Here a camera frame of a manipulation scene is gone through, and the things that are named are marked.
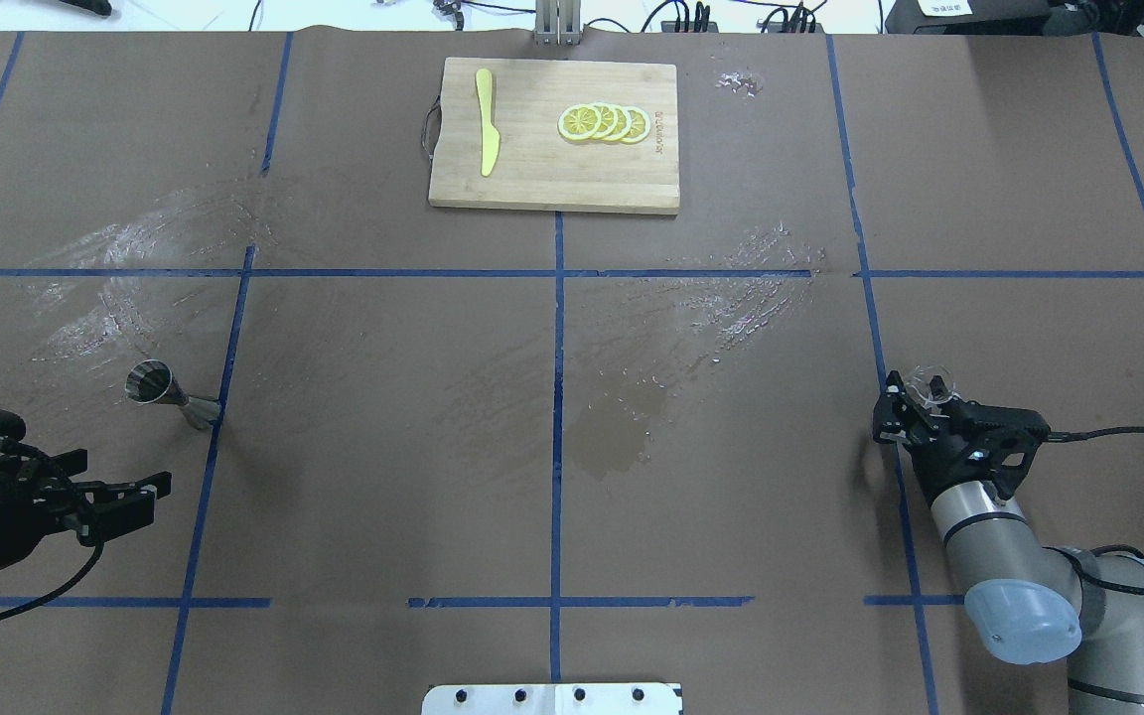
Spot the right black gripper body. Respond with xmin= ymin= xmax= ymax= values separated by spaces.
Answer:
xmin=905 ymin=398 xmax=1050 ymax=498

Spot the aluminium frame post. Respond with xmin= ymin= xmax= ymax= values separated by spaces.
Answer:
xmin=534 ymin=0 xmax=583 ymax=47

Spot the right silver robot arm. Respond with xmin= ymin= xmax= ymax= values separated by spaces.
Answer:
xmin=871 ymin=371 xmax=1144 ymax=714

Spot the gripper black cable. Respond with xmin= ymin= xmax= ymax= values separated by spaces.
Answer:
xmin=1047 ymin=426 xmax=1144 ymax=450
xmin=0 ymin=437 xmax=106 ymax=637

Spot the steel jigger measuring cup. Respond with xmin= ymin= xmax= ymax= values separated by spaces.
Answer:
xmin=124 ymin=360 xmax=219 ymax=431

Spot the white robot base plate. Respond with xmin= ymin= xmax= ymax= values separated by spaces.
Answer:
xmin=419 ymin=682 xmax=684 ymax=714

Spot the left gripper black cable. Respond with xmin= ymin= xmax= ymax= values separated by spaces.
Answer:
xmin=0 ymin=437 xmax=106 ymax=637

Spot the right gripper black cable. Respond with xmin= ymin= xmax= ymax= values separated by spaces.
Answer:
xmin=1047 ymin=426 xmax=1144 ymax=450

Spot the black box with label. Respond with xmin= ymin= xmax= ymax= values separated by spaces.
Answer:
xmin=884 ymin=1 xmax=1067 ymax=35

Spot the clear glass cup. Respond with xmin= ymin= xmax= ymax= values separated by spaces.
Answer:
xmin=905 ymin=363 xmax=958 ymax=408

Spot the bamboo cutting board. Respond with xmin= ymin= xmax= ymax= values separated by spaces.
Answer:
xmin=428 ymin=56 xmax=681 ymax=215

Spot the brown paper table mat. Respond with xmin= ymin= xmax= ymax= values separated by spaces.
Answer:
xmin=0 ymin=27 xmax=1144 ymax=714

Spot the yellow plastic knife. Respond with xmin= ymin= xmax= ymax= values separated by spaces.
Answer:
xmin=474 ymin=67 xmax=501 ymax=178

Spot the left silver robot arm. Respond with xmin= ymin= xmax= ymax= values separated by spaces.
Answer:
xmin=0 ymin=410 xmax=173 ymax=571

